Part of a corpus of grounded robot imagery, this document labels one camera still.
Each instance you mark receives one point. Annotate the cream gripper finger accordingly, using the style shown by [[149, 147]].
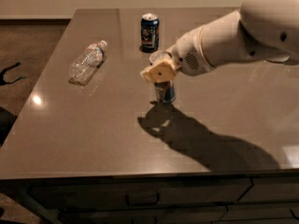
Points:
[[159, 72]]

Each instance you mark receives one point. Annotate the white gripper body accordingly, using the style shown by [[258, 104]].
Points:
[[188, 54]]

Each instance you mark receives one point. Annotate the Red Bull can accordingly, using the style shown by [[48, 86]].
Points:
[[165, 91]]

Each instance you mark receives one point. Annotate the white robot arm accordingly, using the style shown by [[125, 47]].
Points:
[[259, 30]]

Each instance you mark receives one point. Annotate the dark blue soda can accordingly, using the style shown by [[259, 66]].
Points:
[[150, 32]]

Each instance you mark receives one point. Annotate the clear plastic water bottle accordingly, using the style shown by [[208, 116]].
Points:
[[86, 64]]

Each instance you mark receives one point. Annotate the dark cabinet drawer front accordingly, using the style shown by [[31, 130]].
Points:
[[124, 195]]

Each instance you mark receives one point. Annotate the black chair base leg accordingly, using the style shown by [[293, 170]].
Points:
[[6, 78]]

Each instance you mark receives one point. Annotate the dark drawer handle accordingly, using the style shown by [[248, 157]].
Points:
[[142, 198]]

